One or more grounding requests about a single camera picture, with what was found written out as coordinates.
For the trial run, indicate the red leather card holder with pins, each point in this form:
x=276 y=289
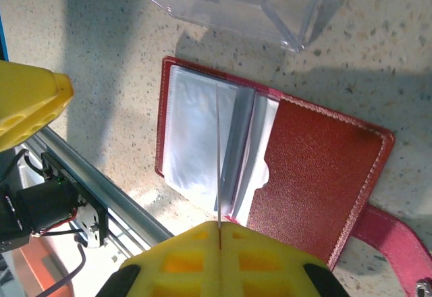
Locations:
x=320 y=162

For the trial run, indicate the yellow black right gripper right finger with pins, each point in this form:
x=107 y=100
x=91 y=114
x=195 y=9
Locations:
x=263 y=266

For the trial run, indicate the wide aluminium base rail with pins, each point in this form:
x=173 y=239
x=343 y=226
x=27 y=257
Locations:
x=118 y=206

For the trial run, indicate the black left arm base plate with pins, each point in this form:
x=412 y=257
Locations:
x=101 y=222

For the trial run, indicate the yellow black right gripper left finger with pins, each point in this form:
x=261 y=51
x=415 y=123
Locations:
x=182 y=263

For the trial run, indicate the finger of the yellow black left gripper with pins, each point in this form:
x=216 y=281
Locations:
x=27 y=101

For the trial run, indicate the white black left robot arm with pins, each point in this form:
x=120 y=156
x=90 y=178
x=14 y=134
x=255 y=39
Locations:
x=40 y=206

